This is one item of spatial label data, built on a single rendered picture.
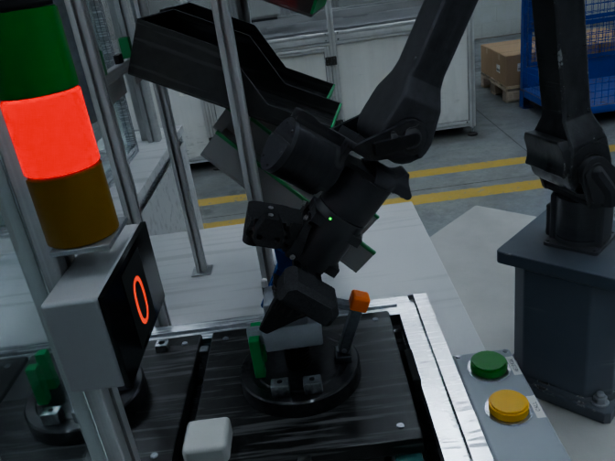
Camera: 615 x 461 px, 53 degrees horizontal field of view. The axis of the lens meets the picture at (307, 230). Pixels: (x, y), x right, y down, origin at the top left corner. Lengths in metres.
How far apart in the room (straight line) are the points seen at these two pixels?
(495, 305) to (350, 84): 3.71
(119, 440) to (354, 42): 4.21
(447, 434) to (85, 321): 0.39
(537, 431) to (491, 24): 8.97
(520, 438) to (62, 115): 0.50
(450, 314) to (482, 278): 0.13
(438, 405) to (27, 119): 0.49
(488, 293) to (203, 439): 0.60
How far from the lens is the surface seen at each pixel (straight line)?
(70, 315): 0.42
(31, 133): 0.41
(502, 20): 9.55
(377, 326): 0.81
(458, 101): 4.82
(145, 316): 0.48
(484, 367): 0.73
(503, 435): 0.67
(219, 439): 0.65
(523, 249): 0.78
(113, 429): 0.53
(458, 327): 0.99
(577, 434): 0.83
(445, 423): 0.68
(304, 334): 0.68
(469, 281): 1.12
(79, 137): 0.42
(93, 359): 0.43
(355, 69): 4.63
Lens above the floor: 1.42
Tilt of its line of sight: 24 degrees down
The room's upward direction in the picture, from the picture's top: 8 degrees counter-clockwise
